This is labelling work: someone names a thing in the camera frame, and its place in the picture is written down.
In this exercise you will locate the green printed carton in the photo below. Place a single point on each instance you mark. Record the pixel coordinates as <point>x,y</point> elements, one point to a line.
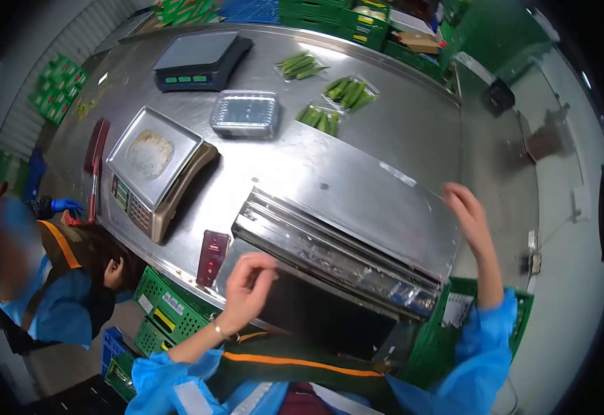
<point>185,10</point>

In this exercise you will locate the black crate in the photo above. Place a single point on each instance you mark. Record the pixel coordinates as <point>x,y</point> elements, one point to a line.
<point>73,397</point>

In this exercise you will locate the pile of green cartons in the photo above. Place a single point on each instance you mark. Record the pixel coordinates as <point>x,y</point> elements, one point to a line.
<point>58,88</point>

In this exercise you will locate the person's right hand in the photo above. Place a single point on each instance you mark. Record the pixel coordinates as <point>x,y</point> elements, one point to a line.
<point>472,220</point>

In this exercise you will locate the person's left thumb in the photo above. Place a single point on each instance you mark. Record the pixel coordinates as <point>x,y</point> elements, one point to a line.
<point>269,282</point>

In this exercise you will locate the steel cling film wrapping machine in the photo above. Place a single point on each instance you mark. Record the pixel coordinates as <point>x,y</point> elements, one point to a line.
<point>333,290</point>

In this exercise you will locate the clear cling film sheet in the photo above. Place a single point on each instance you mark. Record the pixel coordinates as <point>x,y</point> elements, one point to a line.
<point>364,218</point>

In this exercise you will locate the black digital scale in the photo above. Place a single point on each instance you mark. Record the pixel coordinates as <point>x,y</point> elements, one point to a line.
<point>198,59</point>

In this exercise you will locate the wrapped okra pack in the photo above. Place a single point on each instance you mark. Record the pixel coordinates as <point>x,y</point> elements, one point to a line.
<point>301,66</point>
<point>320,119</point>
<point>351,92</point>

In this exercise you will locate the brown cardboard box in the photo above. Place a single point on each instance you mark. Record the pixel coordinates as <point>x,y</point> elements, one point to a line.
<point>419,42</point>

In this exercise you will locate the small blue crate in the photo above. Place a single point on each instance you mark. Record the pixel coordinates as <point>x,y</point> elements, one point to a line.
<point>111,350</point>

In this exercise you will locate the stack of clear plastic trays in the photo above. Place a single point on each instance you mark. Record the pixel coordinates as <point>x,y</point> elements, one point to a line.
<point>245,114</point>

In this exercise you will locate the person's left fingers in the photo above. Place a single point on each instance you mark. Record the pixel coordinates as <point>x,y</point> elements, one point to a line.
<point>255,259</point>

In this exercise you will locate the beige scale with steel tray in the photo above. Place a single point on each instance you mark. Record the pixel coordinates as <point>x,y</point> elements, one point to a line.
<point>151,155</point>

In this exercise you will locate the person's right thumb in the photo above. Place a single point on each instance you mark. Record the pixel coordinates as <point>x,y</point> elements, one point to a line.
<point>450,201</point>

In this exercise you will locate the red handheld device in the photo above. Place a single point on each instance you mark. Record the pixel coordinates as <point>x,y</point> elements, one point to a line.
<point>212,257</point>

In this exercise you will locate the person's body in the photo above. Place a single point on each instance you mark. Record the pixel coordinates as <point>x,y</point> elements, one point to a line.
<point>302,371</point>

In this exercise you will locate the person's left hand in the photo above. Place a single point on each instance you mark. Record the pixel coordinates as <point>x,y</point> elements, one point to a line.
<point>242,301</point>

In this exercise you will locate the row of green crates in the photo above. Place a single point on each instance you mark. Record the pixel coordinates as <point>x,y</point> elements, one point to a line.
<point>333,18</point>

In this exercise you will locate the black bin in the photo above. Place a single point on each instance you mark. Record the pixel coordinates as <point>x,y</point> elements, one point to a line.
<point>498,97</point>

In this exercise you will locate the stack of green crates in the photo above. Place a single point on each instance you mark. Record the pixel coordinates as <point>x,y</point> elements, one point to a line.
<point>172,311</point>

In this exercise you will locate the person's right fingers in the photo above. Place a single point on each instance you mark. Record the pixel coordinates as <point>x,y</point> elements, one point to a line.
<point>464,193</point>

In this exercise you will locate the large blue crate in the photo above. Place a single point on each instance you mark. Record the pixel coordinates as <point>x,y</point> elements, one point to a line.
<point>250,10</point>

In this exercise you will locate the green crate with white label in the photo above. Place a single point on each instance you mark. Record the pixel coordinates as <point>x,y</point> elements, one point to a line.
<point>431,342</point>

